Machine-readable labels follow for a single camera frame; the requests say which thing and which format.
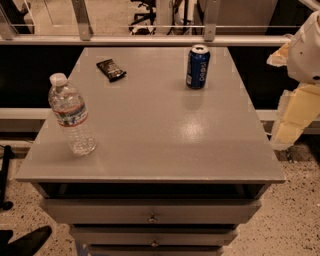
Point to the black office chair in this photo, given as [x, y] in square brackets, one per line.
[143, 23]

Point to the blue pepsi can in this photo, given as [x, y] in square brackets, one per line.
[198, 63]

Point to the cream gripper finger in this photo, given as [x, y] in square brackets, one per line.
[279, 57]
[296, 110]

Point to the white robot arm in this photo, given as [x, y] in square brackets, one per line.
[303, 60]

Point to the black rxbar chocolate wrapper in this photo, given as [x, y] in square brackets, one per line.
[110, 70]

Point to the metal railing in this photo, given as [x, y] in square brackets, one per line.
[106, 23]

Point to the grey drawer cabinet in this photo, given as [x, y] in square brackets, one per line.
[175, 170]

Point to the clear plastic water bottle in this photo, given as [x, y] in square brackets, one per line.
[71, 113]

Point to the black stand pole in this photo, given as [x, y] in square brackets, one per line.
[7, 156]

